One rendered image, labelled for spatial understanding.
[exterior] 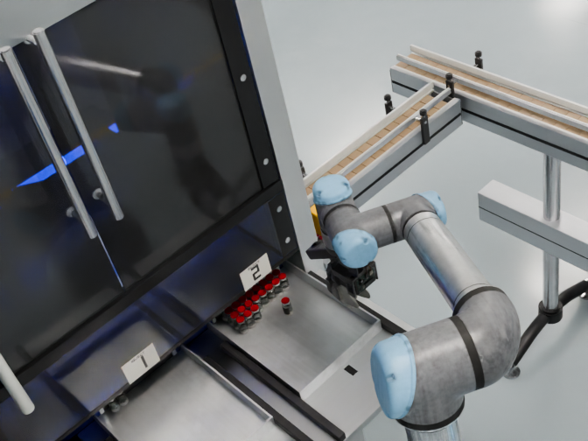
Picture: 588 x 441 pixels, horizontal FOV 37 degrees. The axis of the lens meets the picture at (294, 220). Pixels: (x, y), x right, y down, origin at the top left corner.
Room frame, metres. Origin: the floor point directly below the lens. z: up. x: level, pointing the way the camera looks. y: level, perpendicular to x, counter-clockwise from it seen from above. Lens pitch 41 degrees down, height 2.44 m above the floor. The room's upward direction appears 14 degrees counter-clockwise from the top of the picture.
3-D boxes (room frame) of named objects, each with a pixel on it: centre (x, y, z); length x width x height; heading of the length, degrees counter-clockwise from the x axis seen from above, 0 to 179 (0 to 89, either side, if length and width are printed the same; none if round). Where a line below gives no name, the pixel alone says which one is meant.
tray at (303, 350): (1.39, 0.07, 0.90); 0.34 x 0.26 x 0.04; 34
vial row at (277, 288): (1.49, 0.13, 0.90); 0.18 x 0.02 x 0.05; 124
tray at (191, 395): (1.21, 0.35, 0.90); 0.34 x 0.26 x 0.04; 34
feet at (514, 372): (1.87, -0.76, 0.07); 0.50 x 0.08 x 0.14; 124
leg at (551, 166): (1.87, -0.76, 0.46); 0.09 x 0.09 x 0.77; 34
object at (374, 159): (1.91, -0.24, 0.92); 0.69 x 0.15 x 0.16; 124
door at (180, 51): (1.43, 0.19, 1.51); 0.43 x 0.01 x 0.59; 124
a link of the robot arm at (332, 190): (1.30, -0.09, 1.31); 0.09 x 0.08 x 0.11; 6
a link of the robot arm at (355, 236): (1.20, -0.11, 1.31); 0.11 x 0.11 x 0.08; 6
